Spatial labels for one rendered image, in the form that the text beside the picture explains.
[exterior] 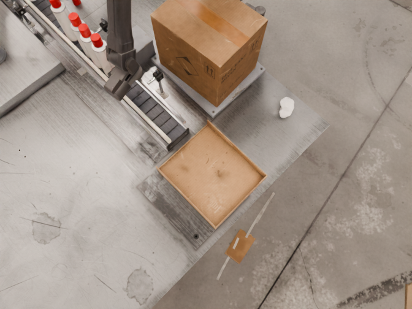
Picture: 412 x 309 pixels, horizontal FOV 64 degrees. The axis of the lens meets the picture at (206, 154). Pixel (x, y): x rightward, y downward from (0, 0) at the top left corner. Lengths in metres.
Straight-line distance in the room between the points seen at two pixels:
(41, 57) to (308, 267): 1.71
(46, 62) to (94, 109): 0.26
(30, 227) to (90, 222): 0.20
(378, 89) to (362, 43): 0.38
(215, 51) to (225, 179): 0.44
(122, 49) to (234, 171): 0.56
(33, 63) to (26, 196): 0.52
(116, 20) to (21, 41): 0.67
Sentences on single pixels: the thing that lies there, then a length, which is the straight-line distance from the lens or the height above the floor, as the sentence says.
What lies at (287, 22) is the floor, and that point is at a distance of 2.68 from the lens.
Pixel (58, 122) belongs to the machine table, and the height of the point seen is 0.83.
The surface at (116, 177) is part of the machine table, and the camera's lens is 1.22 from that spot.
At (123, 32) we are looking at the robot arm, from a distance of 0.98.
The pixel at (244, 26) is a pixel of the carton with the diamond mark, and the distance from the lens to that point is 1.13.
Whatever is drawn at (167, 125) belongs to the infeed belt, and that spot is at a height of 0.88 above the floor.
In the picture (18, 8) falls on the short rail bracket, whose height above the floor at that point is 0.92.
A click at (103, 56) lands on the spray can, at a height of 1.01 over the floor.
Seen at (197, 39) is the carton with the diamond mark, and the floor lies 1.12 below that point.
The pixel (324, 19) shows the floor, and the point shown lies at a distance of 2.78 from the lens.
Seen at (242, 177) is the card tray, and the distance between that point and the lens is 1.19.
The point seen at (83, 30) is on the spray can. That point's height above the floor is 1.08.
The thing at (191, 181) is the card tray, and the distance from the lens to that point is 1.18.
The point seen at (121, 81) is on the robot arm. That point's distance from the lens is 1.06.
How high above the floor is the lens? 1.98
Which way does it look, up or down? 71 degrees down
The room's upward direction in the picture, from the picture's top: 2 degrees clockwise
